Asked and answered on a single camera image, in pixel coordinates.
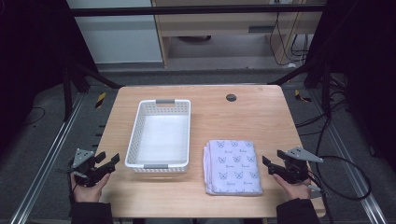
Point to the person's left hand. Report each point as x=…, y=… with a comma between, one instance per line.
x=88, y=193

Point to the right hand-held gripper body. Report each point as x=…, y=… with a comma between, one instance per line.
x=297, y=168

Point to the lilac patterned towel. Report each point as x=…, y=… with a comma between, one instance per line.
x=233, y=168

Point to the yellow black floor tape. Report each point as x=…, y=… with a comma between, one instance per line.
x=100, y=100
x=301, y=95

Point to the black horizontal frame bar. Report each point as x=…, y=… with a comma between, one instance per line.
x=193, y=10

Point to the dark curtain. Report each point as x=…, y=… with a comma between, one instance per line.
x=361, y=62
x=34, y=56

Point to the person's right hand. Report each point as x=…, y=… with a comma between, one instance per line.
x=292, y=190

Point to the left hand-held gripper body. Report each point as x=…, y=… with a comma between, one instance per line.
x=83, y=169

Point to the white cabinet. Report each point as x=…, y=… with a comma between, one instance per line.
x=120, y=37

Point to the light wooden desk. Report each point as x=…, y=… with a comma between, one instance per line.
x=218, y=23

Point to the aluminium floor rail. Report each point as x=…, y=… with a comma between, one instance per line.
x=351, y=161
x=46, y=155

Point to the black metal stand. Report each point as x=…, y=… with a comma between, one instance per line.
x=67, y=93
x=325, y=90

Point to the white plastic basket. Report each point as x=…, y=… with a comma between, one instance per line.
x=160, y=137

